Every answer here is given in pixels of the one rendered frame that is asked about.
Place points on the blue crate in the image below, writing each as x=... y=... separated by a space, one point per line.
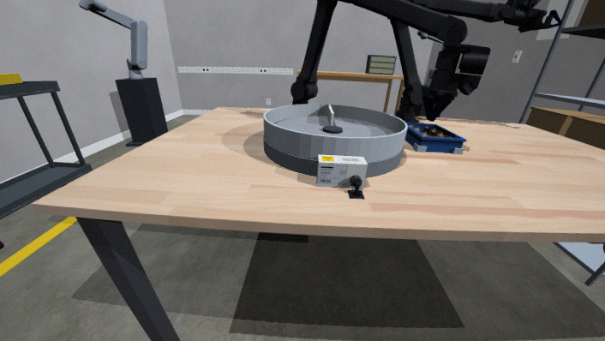
x=434 y=144

